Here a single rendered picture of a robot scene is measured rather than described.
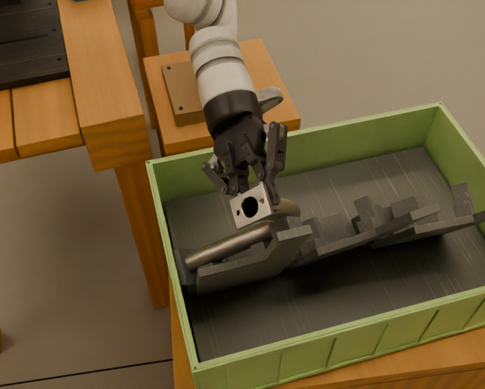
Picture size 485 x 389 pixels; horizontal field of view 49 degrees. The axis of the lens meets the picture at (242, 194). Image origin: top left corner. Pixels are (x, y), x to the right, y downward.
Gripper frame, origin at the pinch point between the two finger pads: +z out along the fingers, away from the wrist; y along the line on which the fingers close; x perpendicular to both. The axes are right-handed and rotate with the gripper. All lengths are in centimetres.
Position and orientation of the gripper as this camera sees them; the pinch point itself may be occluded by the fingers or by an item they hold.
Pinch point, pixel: (258, 201)
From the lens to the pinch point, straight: 67.4
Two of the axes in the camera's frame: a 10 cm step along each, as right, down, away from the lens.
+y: 7.5, -3.8, -5.4
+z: 2.6, 9.2, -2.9
